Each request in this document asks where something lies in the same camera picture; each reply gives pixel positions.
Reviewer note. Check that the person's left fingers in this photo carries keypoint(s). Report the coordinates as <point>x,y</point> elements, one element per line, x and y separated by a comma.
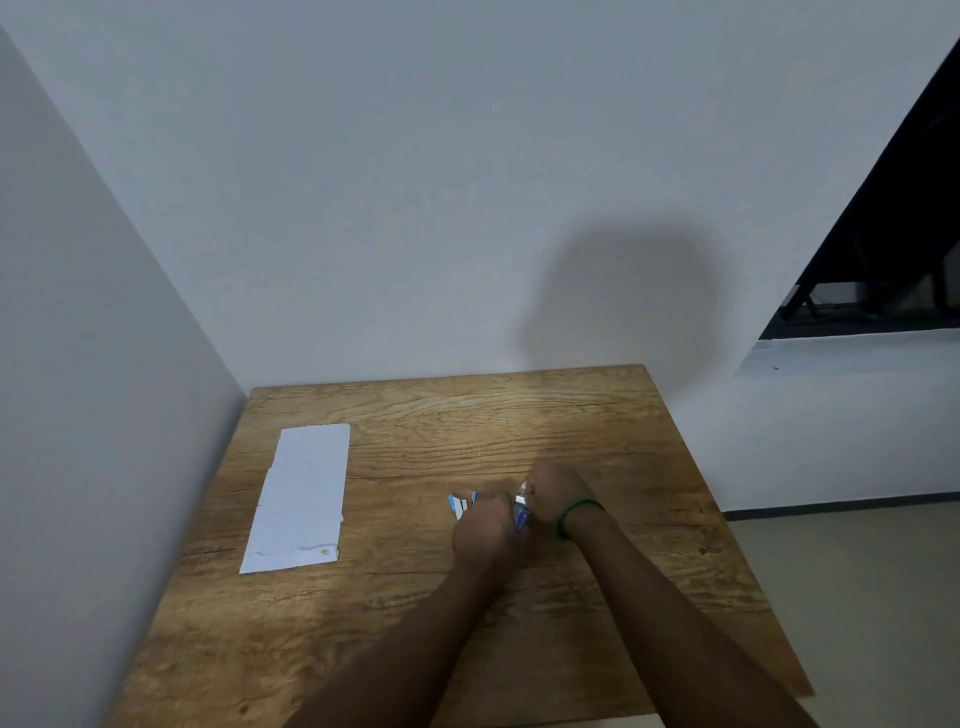
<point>496,499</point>

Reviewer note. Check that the blue and white packet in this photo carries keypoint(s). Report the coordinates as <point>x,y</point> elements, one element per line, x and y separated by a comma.
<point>459,505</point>

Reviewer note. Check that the green wrist band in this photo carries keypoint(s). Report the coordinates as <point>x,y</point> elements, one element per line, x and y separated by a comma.
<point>574,512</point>

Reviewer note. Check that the person's right fingers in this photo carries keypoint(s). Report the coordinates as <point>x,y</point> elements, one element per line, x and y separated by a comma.
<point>531,491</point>

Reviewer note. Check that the person's left hand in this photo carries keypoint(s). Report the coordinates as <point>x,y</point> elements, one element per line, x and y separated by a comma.
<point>484,536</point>

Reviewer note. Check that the dark window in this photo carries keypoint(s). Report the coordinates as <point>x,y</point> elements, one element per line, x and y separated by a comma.
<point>885,247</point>

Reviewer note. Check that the person's right hand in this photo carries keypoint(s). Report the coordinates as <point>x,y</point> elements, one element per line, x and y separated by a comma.
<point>556,486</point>

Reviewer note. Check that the person's left forearm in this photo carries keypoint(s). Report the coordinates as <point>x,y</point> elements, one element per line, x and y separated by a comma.
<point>405,645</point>

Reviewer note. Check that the person's right forearm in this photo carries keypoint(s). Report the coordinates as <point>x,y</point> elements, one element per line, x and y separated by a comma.
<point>667,630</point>

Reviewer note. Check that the white paper sheet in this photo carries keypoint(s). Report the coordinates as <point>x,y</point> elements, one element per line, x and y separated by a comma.
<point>300,499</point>

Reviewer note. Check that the wooden table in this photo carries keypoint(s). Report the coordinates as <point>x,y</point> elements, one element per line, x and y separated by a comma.
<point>420,570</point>

